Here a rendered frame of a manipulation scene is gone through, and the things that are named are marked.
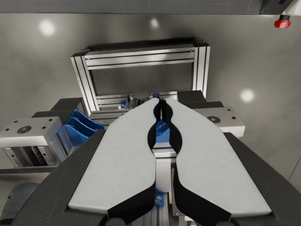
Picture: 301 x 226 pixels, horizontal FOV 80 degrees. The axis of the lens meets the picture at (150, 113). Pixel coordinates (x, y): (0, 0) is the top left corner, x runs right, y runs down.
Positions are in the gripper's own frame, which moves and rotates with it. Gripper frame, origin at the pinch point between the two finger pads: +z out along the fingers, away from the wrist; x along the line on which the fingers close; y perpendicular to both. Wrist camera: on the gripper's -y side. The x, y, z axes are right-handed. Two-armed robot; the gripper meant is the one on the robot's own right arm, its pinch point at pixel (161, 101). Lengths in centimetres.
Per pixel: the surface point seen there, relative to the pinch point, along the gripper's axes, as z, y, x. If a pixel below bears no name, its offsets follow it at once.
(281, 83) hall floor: 123, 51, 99
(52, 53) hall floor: 123, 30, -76
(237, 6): 28.1, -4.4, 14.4
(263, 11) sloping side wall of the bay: 27.7, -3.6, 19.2
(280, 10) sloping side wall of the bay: 27.4, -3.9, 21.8
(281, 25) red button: 42, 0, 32
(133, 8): 28.0, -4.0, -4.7
